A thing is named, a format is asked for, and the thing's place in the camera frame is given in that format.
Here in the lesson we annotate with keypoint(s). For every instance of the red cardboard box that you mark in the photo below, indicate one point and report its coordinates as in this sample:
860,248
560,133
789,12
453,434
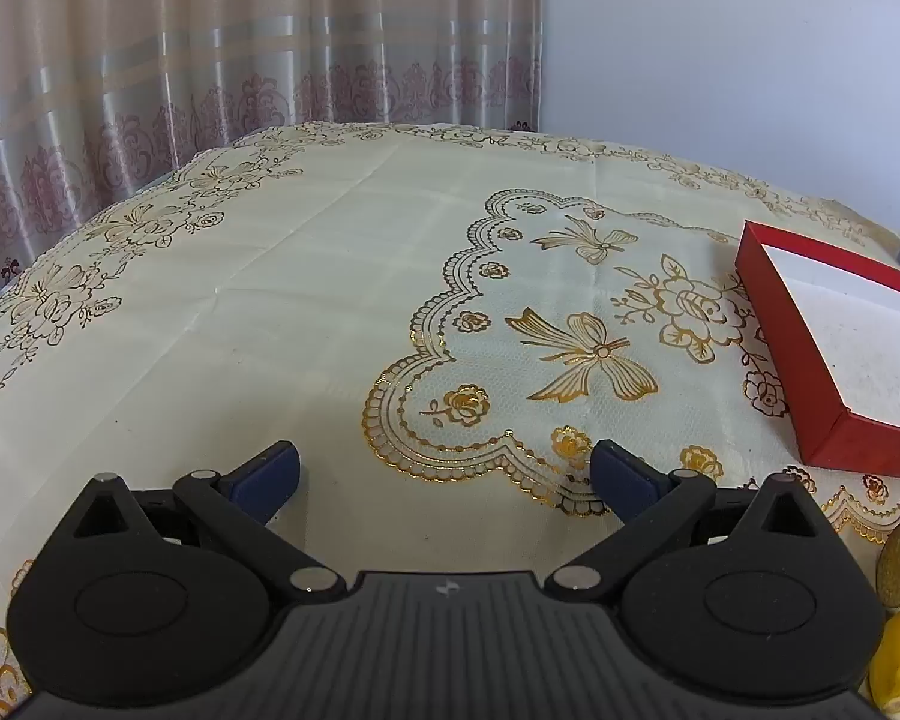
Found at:
795,360

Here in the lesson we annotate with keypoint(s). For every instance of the pink floral curtain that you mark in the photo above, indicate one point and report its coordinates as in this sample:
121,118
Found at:
195,52

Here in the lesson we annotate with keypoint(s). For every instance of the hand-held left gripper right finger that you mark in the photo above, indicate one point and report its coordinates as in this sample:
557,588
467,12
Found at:
622,476

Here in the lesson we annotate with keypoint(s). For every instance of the cream gold floral tablecloth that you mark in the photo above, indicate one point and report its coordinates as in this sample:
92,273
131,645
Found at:
307,315

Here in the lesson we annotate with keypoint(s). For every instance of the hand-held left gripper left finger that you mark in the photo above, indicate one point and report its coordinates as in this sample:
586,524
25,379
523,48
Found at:
270,476

